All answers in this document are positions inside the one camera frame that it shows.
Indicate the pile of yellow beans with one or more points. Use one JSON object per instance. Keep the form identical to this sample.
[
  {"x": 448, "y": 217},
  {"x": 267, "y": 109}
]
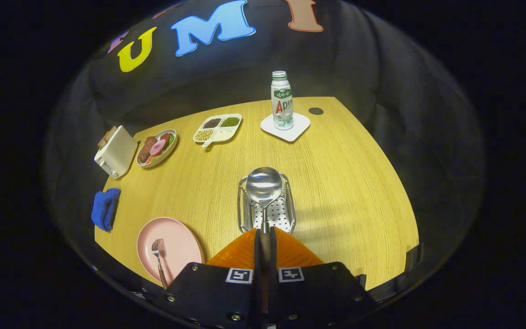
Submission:
[{"x": 203, "y": 135}]

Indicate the pile of green beans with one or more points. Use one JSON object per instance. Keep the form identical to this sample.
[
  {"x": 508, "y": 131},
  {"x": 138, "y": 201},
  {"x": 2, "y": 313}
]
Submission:
[{"x": 229, "y": 121}]

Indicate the black table edge clamp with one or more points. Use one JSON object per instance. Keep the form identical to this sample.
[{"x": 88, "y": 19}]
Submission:
[
  {"x": 413, "y": 258},
  {"x": 360, "y": 281}
]

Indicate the pile of dark beans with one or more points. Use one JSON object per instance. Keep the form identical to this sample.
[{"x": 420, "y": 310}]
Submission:
[{"x": 212, "y": 122}]

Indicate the blue folded cloth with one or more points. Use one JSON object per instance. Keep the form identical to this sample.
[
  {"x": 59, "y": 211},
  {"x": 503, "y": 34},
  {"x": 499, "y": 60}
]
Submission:
[{"x": 105, "y": 208}]

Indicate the pink ham slice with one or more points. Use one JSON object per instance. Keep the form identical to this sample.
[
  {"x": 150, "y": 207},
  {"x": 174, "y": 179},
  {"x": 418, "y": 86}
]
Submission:
[{"x": 158, "y": 147}]

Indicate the white drink bottle green label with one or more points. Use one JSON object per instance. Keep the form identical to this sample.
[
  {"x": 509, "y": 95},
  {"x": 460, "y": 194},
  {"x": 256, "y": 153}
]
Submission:
[{"x": 282, "y": 107}]

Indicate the pink round plate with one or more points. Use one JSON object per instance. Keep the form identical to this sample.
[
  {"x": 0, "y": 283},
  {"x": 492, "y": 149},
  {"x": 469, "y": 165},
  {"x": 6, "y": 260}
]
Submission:
[{"x": 181, "y": 249}]

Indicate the brown meat patty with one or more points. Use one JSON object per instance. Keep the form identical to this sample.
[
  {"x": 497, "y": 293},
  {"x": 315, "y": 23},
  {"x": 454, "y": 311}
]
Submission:
[{"x": 146, "y": 149}]

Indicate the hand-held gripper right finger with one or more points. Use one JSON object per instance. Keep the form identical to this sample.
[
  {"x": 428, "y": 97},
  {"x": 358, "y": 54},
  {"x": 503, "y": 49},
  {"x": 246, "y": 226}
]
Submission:
[{"x": 318, "y": 292}]

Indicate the green lettuce leaf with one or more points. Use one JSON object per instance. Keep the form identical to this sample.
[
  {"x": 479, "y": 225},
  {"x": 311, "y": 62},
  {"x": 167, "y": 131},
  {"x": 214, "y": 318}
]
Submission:
[{"x": 170, "y": 145}]

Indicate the white divided snack dish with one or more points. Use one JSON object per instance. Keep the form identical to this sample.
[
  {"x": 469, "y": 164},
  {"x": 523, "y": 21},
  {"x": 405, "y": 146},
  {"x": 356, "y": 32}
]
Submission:
[{"x": 226, "y": 133}]

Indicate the white square coaster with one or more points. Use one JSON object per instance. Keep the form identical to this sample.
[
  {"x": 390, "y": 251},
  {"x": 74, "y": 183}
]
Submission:
[{"x": 298, "y": 130}]

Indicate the grey oval food plate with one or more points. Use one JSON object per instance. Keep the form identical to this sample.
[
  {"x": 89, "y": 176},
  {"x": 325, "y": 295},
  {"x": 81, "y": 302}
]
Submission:
[{"x": 165, "y": 155}]

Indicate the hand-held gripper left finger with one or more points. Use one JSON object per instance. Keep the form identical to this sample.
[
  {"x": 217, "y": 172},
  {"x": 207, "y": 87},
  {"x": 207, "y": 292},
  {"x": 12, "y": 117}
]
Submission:
[{"x": 217, "y": 292}]

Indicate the black backdrop cloth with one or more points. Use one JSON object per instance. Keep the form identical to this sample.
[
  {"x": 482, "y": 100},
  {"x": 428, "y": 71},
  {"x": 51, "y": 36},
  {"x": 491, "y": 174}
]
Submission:
[{"x": 381, "y": 91}]

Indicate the brown toast slice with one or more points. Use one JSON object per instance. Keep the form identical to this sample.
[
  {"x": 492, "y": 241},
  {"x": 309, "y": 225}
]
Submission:
[
  {"x": 103, "y": 140},
  {"x": 112, "y": 131}
]

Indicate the cream white toaster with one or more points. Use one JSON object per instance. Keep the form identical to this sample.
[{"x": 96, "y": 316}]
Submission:
[{"x": 118, "y": 153}]

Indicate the reddish brown sausage piece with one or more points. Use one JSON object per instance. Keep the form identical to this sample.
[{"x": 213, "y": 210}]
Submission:
[{"x": 166, "y": 137}]

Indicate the dark round table grommet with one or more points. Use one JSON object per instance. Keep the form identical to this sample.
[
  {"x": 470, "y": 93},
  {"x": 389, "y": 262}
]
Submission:
[{"x": 316, "y": 111}]

